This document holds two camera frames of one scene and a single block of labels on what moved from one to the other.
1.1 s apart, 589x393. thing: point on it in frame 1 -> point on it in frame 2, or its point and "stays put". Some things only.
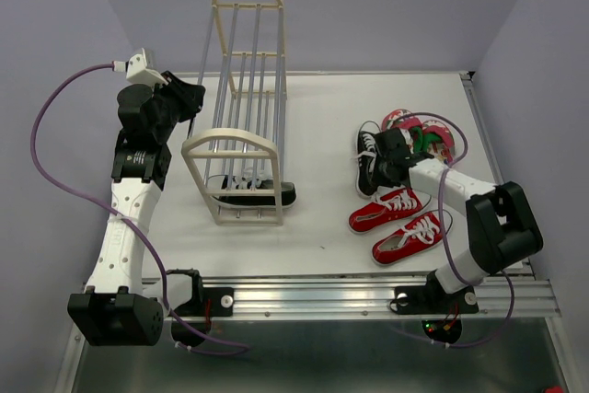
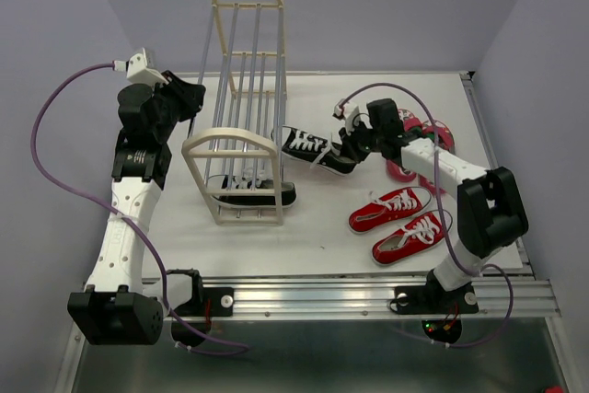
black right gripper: x=380 y=179 -> x=346 y=144
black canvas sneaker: x=366 y=158 -> x=305 y=146
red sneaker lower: x=421 y=233 stays put
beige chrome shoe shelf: x=236 y=148 stays put
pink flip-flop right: x=444 y=148 stays put
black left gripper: x=190 y=96 stays put
